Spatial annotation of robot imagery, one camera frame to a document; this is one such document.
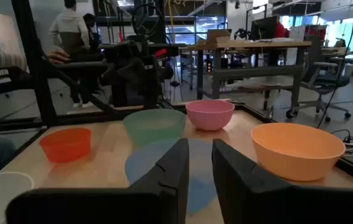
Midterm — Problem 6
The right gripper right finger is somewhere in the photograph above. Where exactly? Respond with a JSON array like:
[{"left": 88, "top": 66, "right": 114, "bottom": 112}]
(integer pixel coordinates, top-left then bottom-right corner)
[{"left": 211, "top": 138, "right": 353, "bottom": 224}]

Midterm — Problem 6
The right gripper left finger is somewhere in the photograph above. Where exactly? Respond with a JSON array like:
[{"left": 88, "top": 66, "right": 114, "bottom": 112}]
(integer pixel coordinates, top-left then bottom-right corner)
[{"left": 5, "top": 138, "right": 190, "bottom": 224}]

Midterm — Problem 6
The light blue plastic bowl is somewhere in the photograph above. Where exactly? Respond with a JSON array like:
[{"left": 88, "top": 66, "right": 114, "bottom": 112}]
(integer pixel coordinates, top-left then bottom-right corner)
[{"left": 124, "top": 138, "right": 218, "bottom": 215}]

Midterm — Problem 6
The peach orange plastic bowl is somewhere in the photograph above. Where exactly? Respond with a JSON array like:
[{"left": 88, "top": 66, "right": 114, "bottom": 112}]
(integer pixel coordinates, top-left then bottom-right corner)
[{"left": 250, "top": 122, "right": 347, "bottom": 182}]

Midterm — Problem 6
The green plastic bowl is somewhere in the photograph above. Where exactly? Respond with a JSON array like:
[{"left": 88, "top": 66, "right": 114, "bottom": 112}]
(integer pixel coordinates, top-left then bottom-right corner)
[{"left": 122, "top": 108, "right": 186, "bottom": 147}]

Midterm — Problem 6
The pink plastic bowl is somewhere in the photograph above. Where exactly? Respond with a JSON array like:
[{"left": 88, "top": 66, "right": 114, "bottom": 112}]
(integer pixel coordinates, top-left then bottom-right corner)
[{"left": 185, "top": 99, "right": 236, "bottom": 131}]

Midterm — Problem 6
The orange-red translucent bowl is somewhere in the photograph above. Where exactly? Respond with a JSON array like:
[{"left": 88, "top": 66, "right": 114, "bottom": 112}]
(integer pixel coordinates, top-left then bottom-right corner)
[{"left": 39, "top": 127, "right": 92, "bottom": 164}]

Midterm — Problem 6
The grey office chair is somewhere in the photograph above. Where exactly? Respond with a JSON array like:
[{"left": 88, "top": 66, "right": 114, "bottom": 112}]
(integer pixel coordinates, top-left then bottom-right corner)
[{"left": 285, "top": 34, "right": 352, "bottom": 123}]

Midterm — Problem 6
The wooden workbench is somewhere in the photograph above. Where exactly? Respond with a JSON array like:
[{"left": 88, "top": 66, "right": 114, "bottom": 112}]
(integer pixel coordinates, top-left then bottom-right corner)
[{"left": 188, "top": 39, "right": 313, "bottom": 110}]

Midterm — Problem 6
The cardboard box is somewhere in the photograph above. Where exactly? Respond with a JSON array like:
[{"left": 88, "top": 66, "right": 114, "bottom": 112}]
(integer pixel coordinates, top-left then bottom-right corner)
[{"left": 206, "top": 29, "right": 232, "bottom": 44}]

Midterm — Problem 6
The black monitor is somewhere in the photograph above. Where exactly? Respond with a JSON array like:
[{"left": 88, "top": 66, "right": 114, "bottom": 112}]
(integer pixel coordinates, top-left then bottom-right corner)
[{"left": 250, "top": 15, "right": 279, "bottom": 41}]

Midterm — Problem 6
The person's hand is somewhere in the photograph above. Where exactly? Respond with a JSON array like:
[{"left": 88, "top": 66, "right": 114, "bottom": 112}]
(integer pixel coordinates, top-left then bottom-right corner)
[{"left": 46, "top": 49, "right": 71, "bottom": 65}]

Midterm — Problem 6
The person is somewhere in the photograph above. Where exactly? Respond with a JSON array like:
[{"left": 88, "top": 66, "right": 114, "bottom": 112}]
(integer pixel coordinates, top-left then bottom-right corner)
[
  {"left": 48, "top": 0, "right": 95, "bottom": 109},
  {"left": 82, "top": 12, "right": 103, "bottom": 54}
]

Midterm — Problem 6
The pale leaning board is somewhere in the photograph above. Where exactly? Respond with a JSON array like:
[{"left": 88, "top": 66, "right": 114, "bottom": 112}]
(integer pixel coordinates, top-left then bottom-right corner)
[{"left": 0, "top": 11, "right": 22, "bottom": 55}]

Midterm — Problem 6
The black hanging cable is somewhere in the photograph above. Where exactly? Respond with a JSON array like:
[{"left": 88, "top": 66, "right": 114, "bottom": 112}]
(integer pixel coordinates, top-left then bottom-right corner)
[{"left": 316, "top": 0, "right": 353, "bottom": 129}]

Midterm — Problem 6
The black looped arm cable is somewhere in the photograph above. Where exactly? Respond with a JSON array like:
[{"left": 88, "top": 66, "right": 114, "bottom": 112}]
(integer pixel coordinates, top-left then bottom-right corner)
[{"left": 132, "top": 2, "right": 162, "bottom": 37}]

